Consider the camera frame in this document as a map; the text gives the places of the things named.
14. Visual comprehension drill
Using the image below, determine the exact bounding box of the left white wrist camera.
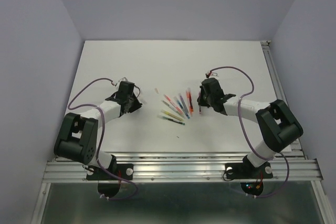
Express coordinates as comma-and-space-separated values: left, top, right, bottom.
117, 77, 128, 83

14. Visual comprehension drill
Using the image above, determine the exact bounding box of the right side aluminium rail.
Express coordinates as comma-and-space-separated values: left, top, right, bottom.
260, 40, 307, 159

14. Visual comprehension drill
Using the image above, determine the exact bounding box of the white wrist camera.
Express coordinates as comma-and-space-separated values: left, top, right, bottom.
205, 71, 219, 80
117, 77, 128, 83

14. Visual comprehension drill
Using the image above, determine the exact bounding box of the yellow pen on table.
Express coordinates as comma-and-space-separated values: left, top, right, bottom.
161, 110, 183, 122

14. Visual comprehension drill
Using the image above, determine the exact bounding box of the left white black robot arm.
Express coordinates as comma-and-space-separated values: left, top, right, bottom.
54, 80, 142, 179

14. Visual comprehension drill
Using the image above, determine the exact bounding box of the pink pen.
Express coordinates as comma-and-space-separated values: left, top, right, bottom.
164, 94, 184, 115

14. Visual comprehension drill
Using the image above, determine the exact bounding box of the aluminium rail frame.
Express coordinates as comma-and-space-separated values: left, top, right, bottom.
32, 151, 335, 223

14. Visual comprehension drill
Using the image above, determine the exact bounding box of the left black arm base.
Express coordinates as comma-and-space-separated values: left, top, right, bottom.
83, 155, 139, 201

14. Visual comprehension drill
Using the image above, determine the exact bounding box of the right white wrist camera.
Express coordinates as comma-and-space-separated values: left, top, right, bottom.
205, 71, 219, 80

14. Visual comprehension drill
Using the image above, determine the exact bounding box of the red pen with cap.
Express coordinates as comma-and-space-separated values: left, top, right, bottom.
197, 92, 202, 115

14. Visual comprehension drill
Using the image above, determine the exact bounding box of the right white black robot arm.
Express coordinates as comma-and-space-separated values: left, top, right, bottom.
197, 78, 303, 177

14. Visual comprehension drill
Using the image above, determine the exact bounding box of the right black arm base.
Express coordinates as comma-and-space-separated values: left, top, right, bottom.
223, 162, 273, 196

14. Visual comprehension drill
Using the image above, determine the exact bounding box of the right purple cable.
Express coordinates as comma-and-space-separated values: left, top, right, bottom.
209, 66, 290, 199

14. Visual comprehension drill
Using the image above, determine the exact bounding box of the green tipped black pen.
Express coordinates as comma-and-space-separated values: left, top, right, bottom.
157, 115, 185, 125

